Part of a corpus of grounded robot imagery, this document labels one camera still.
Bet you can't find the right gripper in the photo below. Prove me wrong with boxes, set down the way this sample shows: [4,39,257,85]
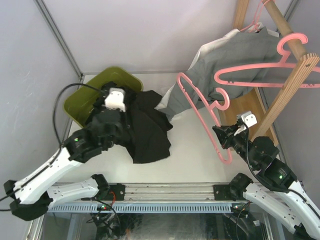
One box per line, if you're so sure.
[213,121,257,170]

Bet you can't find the pink hanger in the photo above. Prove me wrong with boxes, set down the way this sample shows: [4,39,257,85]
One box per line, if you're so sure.
[213,33,320,89]
[176,71,233,165]
[239,0,271,33]

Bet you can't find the black shirt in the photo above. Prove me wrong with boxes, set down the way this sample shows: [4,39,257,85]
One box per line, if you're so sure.
[86,86,173,164]
[91,81,116,116]

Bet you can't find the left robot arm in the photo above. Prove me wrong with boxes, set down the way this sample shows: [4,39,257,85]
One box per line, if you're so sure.
[3,108,127,221]

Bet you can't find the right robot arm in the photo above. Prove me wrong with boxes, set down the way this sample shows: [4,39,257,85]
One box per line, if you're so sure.
[212,121,320,240]

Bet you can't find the white shirt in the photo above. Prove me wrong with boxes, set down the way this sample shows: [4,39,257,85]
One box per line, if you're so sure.
[155,29,268,115]

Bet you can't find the grey shirt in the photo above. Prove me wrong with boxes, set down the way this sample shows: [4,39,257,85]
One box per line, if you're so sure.
[155,27,280,120]

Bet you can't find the pink hanger under white shirt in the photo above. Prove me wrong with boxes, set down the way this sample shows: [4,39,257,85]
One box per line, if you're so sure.
[239,0,271,33]

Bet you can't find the wooden clothes rack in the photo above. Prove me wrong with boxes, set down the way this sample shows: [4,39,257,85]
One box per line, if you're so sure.
[219,0,320,141]

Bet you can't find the green plastic basket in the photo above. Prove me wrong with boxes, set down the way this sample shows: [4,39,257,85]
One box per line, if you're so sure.
[64,66,144,128]

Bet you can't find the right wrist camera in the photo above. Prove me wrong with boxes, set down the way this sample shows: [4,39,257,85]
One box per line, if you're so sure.
[236,111,258,133]

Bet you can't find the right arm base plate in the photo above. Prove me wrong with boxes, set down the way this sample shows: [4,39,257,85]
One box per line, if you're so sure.
[213,184,235,201]

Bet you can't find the right camera cable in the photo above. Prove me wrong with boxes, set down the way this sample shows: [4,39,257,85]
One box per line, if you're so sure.
[243,123,320,216]

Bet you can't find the camera cable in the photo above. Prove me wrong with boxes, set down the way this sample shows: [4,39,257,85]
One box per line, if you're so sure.
[243,123,320,216]
[0,83,107,212]

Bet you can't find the aluminium frame rail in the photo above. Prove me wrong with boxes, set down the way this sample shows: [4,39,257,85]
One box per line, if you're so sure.
[36,182,309,204]

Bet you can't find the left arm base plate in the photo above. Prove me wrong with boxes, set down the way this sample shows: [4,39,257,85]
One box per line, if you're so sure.
[98,183,126,201]

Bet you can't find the left camera cable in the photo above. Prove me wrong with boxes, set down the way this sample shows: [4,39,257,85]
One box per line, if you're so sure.
[0,83,107,212]

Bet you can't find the slotted cable duct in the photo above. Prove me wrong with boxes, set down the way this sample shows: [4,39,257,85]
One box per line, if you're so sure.
[48,202,233,214]

